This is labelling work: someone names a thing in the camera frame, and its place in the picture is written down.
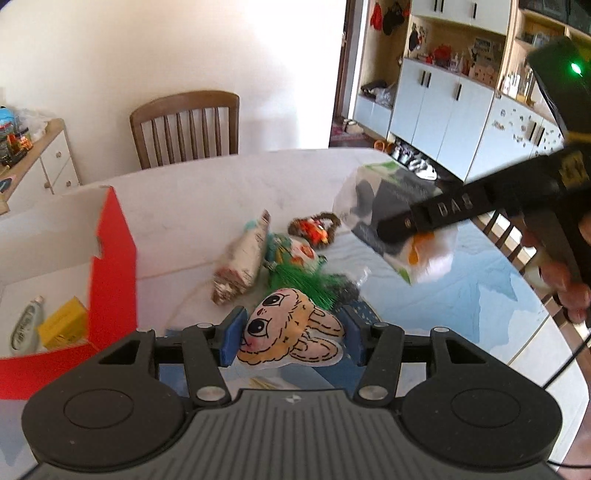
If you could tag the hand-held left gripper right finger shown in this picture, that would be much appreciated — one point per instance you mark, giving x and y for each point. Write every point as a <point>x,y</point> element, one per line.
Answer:
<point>352,339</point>

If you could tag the red cardboard box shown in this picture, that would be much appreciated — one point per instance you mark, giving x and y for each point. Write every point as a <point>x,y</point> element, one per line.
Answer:
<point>115,277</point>

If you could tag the wooden chair backrest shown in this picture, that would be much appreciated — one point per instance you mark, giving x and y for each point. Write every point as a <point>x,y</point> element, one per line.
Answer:
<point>508,240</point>

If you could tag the white plastic bag packet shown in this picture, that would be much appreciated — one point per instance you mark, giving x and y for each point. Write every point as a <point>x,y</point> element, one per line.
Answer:
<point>369,194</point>

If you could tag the pale green tube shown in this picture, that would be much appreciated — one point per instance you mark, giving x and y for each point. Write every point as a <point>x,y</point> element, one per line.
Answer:
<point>27,325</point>

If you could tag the white wall cabinet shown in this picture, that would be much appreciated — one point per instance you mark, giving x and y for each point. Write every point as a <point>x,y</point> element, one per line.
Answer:
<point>443,101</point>

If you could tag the brown white snack packet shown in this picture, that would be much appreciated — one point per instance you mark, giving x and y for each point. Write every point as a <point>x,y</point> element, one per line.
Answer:
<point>240,263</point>

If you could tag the white sideboard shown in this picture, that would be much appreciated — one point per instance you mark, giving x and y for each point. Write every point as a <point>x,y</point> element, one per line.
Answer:
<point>55,161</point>

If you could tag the dark crinkled packet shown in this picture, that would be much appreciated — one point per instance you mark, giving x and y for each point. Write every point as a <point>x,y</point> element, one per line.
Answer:
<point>348,288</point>

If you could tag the blue map print mat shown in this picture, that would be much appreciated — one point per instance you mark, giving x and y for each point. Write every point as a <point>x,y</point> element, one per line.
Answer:
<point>485,300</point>

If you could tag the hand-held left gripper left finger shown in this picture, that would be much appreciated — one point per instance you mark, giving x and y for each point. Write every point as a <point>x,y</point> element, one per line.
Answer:
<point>233,339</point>

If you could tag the small yellow box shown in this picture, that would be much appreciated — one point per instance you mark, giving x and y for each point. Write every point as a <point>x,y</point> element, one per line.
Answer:
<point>62,323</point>

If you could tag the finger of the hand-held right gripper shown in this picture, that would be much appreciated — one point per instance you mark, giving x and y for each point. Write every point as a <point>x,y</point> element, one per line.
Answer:
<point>443,210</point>

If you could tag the clear plastic bag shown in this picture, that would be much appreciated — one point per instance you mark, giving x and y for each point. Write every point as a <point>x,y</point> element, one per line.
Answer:
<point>32,122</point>

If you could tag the pile of shoes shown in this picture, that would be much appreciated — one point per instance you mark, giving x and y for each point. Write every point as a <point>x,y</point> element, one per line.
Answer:
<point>415,161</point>

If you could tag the bunny face plush pouch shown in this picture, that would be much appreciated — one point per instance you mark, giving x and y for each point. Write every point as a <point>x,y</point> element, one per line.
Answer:
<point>286,327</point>

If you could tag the brown wooden chair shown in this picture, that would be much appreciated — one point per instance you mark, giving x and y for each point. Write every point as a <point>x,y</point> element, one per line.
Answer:
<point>184,104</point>

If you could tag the green fringe toy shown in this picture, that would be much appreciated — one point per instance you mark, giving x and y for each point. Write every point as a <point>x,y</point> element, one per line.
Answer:
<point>300,281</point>

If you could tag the person's right hand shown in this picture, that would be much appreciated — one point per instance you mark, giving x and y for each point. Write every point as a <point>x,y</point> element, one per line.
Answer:
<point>561,277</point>

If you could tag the red hanging decorations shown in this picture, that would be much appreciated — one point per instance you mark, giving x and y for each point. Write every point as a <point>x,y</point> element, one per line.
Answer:
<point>390,16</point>

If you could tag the toy cars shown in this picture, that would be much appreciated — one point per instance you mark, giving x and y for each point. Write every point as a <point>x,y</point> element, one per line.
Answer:
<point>14,145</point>

